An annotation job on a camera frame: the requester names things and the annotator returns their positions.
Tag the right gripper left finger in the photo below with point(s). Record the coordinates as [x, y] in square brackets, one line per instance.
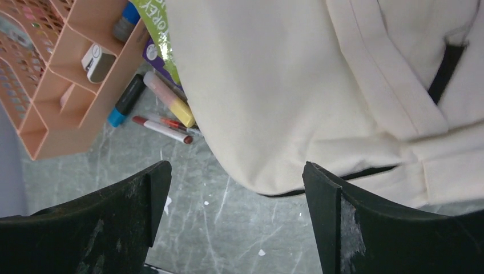
[107, 231]

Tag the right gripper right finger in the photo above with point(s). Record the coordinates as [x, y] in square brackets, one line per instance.
[357, 231]

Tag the beige canvas backpack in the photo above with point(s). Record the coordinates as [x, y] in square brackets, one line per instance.
[391, 91]

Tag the white red-capped marker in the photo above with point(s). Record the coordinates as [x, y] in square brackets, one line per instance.
[175, 135]

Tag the thin orange pen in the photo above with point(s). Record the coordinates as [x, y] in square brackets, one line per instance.
[175, 124]

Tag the pink yellow highlighter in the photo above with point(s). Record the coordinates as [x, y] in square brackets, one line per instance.
[175, 104]

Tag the black blue marker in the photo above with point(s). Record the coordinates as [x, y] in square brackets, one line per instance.
[127, 101]

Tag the orange plastic file organizer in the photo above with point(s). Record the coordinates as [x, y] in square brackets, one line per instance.
[45, 92]

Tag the white stapler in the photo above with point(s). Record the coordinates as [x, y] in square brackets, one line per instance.
[97, 63]

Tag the blue-capped grey bottle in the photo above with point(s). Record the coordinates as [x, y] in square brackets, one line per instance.
[127, 22]

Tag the green illustrated book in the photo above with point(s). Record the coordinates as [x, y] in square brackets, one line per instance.
[154, 15]

